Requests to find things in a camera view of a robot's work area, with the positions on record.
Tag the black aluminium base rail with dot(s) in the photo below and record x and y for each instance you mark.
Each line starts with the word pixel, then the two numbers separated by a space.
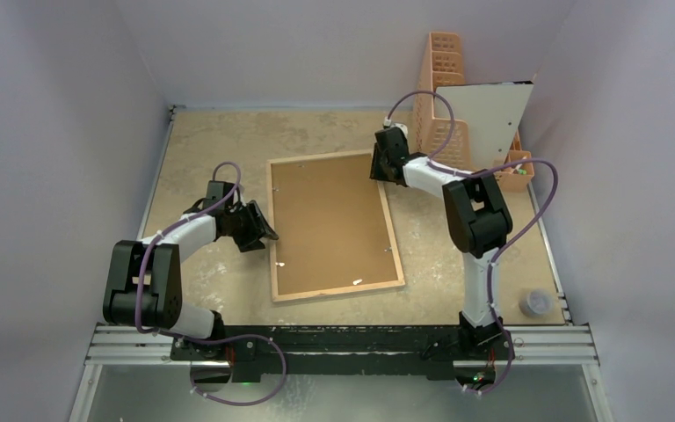
pixel 435 352

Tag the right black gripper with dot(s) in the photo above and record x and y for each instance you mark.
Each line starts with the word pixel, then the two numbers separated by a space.
pixel 381 164

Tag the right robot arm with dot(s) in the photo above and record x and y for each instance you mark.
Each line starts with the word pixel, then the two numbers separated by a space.
pixel 477 217

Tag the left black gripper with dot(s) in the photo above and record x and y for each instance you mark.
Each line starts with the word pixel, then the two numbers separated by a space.
pixel 251 239

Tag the white wooden picture frame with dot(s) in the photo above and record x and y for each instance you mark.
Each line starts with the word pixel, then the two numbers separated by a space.
pixel 337 291

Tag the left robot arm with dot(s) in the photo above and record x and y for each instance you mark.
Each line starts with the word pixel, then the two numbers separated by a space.
pixel 144 282

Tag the white board sheet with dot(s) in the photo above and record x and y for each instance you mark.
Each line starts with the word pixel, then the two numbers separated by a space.
pixel 492 113

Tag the orange plastic file organizer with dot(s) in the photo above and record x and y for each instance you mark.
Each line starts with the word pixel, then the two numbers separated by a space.
pixel 434 125

